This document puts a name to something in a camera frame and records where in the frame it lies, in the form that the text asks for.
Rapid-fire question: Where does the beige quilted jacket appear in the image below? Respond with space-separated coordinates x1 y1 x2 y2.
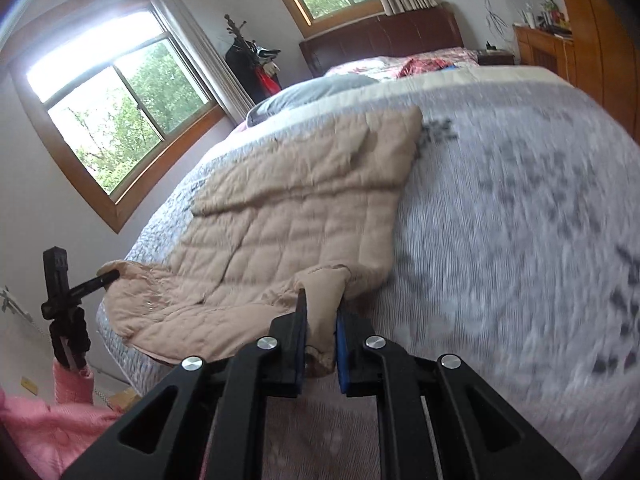
103 106 422 376

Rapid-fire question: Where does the pink sleeve left forearm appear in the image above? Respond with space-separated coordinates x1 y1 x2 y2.
1 362 122 479

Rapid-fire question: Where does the coat rack with clothes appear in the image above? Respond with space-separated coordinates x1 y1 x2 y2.
224 14 282 104

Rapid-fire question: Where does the grey quilted bedspread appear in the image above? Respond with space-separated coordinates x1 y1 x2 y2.
94 66 640 480

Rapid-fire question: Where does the side window curtain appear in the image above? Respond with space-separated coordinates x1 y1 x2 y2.
150 0 254 124

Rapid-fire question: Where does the grey pillow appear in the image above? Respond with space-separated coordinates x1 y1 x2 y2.
246 74 378 127

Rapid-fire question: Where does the red patterned cloth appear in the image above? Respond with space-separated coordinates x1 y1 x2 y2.
396 58 456 79

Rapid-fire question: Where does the dark bedside table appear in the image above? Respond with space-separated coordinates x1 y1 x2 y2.
475 49 515 66

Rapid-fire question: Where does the wooden wardrobe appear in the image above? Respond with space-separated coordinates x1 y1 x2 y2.
564 0 639 140

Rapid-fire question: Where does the dark wooden headboard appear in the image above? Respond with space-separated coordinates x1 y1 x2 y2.
299 6 464 77

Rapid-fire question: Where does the side window wooden frame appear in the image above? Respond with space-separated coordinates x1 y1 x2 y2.
1 0 226 232

